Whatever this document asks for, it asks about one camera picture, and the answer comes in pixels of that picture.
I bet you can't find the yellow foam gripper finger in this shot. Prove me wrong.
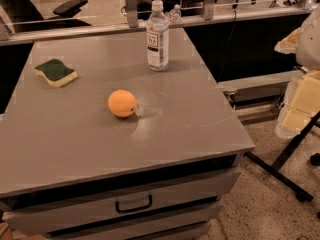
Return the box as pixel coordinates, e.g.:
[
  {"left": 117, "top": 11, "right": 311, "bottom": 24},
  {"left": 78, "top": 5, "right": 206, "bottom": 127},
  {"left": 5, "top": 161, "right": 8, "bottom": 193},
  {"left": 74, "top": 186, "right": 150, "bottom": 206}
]
[{"left": 275, "top": 71, "right": 320, "bottom": 139}]

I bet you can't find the green and yellow sponge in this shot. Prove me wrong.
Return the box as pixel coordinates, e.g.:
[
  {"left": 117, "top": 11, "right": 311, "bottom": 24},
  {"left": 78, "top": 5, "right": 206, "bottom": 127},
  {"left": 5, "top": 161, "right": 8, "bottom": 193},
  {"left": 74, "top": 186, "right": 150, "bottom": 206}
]
[{"left": 34, "top": 59, "right": 78, "bottom": 88}]

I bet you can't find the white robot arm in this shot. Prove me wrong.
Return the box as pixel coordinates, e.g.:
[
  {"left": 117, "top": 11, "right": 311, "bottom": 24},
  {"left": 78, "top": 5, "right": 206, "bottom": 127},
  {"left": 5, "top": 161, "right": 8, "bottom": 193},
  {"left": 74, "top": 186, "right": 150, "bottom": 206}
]
[{"left": 274, "top": 7, "right": 320, "bottom": 139}]

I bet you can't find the black floor stand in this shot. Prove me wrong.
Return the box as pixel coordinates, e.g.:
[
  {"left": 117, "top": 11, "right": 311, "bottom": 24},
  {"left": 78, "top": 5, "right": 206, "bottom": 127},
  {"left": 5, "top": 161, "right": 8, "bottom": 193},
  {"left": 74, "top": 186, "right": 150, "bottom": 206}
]
[{"left": 244, "top": 110, "right": 320, "bottom": 203}]

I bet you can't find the small water bottle behind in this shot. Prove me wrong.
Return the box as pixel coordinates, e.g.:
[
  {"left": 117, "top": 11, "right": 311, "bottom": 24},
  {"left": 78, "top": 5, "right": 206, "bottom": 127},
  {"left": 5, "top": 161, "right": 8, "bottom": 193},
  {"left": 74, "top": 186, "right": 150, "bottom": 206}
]
[{"left": 168, "top": 4, "right": 181, "bottom": 22}]

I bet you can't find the clear plastic water bottle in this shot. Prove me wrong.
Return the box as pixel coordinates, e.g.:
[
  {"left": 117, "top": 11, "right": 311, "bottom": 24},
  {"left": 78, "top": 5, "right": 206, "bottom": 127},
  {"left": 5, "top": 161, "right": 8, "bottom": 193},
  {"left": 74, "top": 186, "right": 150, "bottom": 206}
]
[{"left": 146, "top": 0, "right": 169, "bottom": 72}]

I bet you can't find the orange fruit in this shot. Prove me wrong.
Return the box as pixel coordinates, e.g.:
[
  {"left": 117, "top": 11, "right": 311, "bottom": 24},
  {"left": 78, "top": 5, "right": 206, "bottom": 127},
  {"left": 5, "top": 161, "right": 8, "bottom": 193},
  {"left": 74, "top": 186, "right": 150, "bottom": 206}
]
[{"left": 107, "top": 89, "right": 137, "bottom": 118}]

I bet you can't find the grey drawer cabinet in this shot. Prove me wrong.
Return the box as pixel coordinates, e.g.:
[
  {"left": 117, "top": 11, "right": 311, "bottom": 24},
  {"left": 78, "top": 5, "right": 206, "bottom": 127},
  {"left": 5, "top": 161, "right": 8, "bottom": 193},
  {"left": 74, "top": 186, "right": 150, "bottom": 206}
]
[{"left": 0, "top": 29, "right": 253, "bottom": 240}]

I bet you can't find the black office chair left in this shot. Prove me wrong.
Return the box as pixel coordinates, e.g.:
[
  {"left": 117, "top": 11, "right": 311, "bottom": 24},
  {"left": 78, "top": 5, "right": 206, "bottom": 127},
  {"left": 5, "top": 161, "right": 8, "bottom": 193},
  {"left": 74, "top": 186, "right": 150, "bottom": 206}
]
[{"left": 0, "top": 0, "right": 89, "bottom": 33}]

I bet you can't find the black drawer handle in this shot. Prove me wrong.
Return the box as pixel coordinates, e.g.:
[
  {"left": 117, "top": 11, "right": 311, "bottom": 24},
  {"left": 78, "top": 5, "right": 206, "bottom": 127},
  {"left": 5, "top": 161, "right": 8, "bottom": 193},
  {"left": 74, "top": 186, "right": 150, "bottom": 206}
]
[{"left": 115, "top": 194, "right": 153, "bottom": 214}]

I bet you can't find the grey metal rail frame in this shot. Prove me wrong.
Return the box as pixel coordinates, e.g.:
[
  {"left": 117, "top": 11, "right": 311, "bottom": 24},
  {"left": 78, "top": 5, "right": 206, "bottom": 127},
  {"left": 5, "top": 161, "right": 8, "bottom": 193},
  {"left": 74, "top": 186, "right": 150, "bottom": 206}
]
[{"left": 0, "top": 0, "right": 319, "bottom": 46}]

